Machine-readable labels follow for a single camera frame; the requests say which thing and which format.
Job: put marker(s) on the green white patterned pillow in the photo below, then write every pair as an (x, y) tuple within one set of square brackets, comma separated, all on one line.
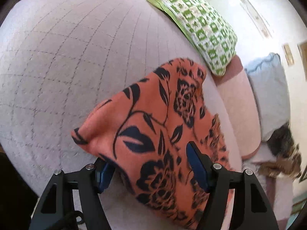
[(206, 30)]

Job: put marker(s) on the pink quilted bed mattress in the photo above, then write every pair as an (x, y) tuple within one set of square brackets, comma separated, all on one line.
[(59, 59)]

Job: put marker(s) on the pink bolster cushion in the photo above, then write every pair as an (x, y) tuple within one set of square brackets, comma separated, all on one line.
[(238, 98)]

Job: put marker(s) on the brown wall picture frame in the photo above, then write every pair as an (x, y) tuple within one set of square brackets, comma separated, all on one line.
[(303, 54)]

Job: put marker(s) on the orange black floral garment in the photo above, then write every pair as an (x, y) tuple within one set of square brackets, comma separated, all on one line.
[(144, 130)]

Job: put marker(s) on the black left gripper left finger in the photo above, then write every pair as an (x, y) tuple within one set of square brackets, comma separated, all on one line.
[(72, 199)]

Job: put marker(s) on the light blue grey pillow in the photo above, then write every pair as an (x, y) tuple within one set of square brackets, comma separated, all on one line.
[(269, 85)]

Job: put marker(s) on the dark brown patterned cloth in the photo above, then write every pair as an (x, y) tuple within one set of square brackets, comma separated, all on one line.
[(287, 153)]

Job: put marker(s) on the small wall picture frame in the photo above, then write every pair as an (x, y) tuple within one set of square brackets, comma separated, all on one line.
[(288, 54)]

